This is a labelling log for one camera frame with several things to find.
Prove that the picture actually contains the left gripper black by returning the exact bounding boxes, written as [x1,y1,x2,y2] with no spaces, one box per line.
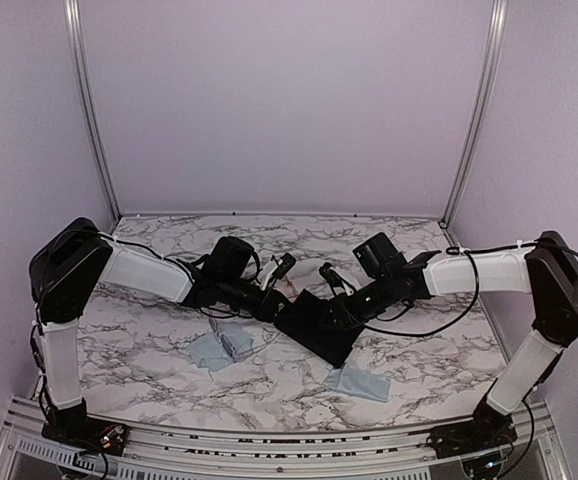
[220,275,301,323]

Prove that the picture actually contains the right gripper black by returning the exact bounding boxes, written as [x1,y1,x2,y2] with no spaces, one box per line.
[317,274,397,331]

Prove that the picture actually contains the pink frame sunglasses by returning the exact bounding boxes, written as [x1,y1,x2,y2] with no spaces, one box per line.
[283,277,299,297]

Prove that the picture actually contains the black glasses case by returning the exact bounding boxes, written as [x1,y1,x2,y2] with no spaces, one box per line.
[274,290,364,368]

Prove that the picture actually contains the clear purple lens sunglasses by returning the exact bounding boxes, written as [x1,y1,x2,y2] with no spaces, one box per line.
[209,318,266,362]

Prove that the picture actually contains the blue cleaning cloth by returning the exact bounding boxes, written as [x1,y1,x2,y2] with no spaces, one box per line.
[186,331,238,372]
[323,365,390,403]

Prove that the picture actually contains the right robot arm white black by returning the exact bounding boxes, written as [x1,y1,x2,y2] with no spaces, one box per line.
[320,230,578,448]

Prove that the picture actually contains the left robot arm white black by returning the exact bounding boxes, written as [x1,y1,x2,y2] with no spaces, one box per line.
[28,217,295,452]

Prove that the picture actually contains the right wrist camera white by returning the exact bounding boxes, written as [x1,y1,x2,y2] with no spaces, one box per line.
[318,262,357,298]

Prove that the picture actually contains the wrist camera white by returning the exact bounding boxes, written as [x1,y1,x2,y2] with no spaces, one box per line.
[318,262,357,298]
[258,253,296,291]

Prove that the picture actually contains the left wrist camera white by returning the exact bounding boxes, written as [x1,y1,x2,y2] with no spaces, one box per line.
[258,253,296,291]

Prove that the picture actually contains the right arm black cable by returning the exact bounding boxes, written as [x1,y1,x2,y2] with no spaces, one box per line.
[363,242,578,337]

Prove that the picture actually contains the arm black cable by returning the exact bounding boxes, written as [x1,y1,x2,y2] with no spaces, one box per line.
[27,234,260,416]
[363,242,578,337]

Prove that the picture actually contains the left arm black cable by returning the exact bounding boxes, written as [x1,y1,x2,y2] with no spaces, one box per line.
[27,234,260,416]

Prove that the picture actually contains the front aluminium rail base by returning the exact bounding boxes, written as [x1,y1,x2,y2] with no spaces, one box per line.
[0,398,571,479]

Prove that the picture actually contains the right aluminium frame post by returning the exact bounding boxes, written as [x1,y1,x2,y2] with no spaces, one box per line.
[441,0,509,229]

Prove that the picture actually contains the aluminium frame post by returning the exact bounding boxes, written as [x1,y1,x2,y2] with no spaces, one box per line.
[63,0,122,225]
[441,0,509,229]

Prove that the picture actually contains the left aluminium frame post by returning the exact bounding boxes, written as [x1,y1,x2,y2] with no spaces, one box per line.
[63,0,122,225]

